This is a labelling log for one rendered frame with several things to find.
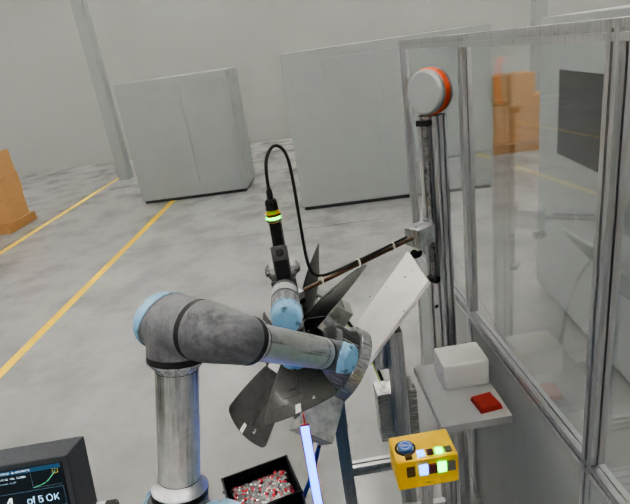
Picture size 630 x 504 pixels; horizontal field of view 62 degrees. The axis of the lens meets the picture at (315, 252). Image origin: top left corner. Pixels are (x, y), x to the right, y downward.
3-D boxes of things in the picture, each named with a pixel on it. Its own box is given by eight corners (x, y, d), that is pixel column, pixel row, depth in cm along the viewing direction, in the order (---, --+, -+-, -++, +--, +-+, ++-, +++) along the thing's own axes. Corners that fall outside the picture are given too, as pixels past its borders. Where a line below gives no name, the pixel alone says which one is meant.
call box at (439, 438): (447, 457, 147) (445, 427, 143) (459, 485, 138) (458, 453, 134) (391, 467, 146) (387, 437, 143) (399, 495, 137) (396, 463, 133)
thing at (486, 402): (491, 394, 185) (491, 390, 185) (503, 408, 178) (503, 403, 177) (470, 400, 184) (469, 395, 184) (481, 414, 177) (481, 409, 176)
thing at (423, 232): (423, 238, 202) (422, 217, 199) (438, 241, 197) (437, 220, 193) (405, 247, 196) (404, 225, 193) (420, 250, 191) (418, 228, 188)
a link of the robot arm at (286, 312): (273, 340, 128) (267, 309, 125) (273, 318, 138) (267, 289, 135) (305, 334, 128) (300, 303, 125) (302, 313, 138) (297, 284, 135)
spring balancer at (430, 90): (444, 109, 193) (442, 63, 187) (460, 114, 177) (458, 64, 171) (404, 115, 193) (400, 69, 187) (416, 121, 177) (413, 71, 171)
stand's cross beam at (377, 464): (399, 460, 205) (398, 452, 204) (401, 468, 202) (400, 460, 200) (351, 468, 205) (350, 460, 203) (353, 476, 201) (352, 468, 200)
